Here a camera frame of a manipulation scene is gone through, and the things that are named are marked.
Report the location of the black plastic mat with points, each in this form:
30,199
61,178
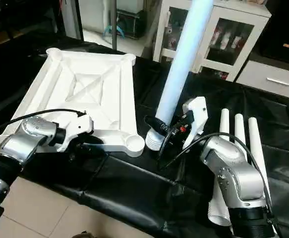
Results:
134,198

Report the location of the white glass door cabinet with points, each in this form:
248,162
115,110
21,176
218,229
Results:
223,34

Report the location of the white drawer unit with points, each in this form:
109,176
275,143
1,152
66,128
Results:
275,79

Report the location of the teal floor stand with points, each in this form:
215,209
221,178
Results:
113,30

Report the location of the white plastic table leg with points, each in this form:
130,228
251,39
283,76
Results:
240,131
258,153
181,64
223,124

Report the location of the black box device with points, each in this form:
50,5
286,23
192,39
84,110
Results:
283,44

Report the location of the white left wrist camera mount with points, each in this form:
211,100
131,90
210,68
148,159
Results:
77,128

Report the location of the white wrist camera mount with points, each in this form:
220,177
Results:
77,128
196,116

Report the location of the white plastic table top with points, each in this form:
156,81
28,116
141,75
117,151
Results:
99,94

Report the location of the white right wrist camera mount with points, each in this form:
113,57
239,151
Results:
196,116

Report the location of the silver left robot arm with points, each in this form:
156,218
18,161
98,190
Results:
20,144

